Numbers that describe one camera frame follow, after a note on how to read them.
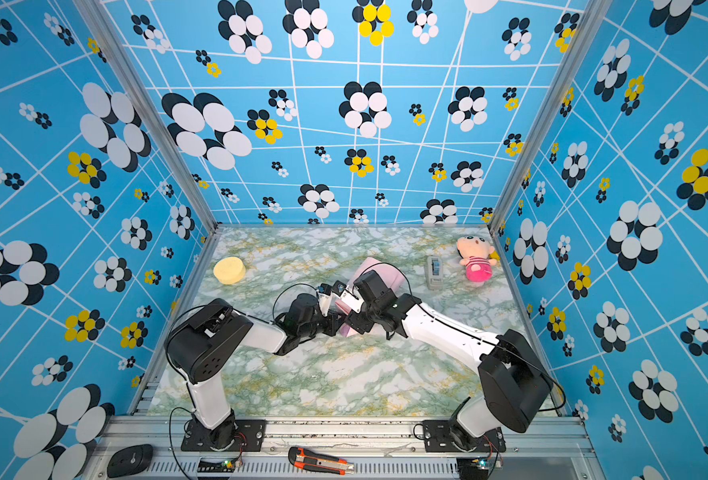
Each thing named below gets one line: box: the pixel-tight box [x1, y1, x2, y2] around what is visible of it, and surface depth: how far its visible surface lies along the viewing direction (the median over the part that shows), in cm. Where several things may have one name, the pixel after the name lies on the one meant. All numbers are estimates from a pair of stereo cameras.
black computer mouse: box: [107, 444, 153, 478], surface depth 70 cm
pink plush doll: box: [456, 228, 497, 287], surface depth 106 cm
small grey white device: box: [426, 256, 443, 290], surface depth 104 cm
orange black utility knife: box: [288, 446, 355, 476], surface depth 71 cm
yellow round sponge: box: [213, 257, 246, 285], surface depth 107 cm
